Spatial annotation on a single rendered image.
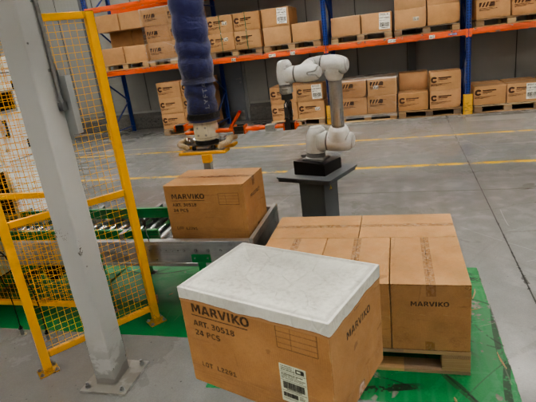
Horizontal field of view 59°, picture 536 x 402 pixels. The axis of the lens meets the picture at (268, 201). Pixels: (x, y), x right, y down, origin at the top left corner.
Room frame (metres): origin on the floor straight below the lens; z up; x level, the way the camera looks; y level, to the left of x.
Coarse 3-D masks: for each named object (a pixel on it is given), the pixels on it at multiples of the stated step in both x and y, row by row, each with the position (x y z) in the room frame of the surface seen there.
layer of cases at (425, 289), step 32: (288, 224) 3.19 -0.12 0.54; (320, 224) 3.11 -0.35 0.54; (352, 224) 3.04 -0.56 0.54; (384, 224) 2.97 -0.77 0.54; (416, 224) 2.90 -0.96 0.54; (448, 224) 2.83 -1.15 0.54; (352, 256) 2.55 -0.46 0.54; (384, 256) 2.49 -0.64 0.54; (416, 256) 2.44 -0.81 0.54; (448, 256) 2.40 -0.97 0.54; (384, 288) 2.18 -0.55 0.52; (416, 288) 2.14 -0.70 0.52; (448, 288) 2.09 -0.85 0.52; (384, 320) 2.18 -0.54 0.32; (416, 320) 2.14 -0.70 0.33; (448, 320) 2.09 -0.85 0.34
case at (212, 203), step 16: (192, 176) 3.34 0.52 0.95; (208, 176) 3.28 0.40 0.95; (224, 176) 3.23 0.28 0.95; (240, 176) 3.17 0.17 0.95; (256, 176) 3.24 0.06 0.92; (176, 192) 3.15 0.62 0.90; (192, 192) 3.11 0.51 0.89; (208, 192) 3.07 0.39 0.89; (224, 192) 3.03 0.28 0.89; (240, 192) 2.99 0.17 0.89; (256, 192) 3.20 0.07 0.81; (176, 208) 3.16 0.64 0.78; (192, 208) 3.12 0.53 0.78; (208, 208) 3.08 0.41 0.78; (224, 208) 3.04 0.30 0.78; (240, 208) 3.00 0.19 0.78; (256, 208) 3.16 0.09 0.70; (176, 224) 3.17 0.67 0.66; (192, 224) 3.13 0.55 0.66; (208, 224) 3.09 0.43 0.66; (224, 224) 3.05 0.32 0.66; (240, 224) 3.01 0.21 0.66; (256, 224) 3.12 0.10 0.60
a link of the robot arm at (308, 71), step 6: (306, 60) 3.55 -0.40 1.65; (294, 66) 3.09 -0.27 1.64; (300, 66) 3.06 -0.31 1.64; (306, 66) 3.04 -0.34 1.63; (312, 66) 3.03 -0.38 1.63; (318, 66) 3.04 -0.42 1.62; (294, 72) 3.06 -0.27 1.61; (300, 72) 3.04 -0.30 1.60; (306, 72) 3.02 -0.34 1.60; (312, 72) 3.02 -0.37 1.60; (318, 72) 3.02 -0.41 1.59; (294, 78) 3.07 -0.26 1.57; (300, 78) 3.05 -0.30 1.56; (306, 78) 3.04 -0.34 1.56; (312, 78) 3.03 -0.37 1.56; (318, 78) 3.05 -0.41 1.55
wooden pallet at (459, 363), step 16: (400, 352) 2.16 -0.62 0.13; (416, 352) 2.14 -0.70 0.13; (432, 352) 2.11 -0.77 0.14; (448, 352) 2.09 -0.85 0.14; (464, 352) 2.07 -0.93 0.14; (384, 368) 2.19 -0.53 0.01; (400, 368) 2.16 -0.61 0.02; (416, 368) 2.14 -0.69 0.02; (432, 368) 2.12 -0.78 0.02; (448, 368) 2.09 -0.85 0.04; (464, 368) 2.07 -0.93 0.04
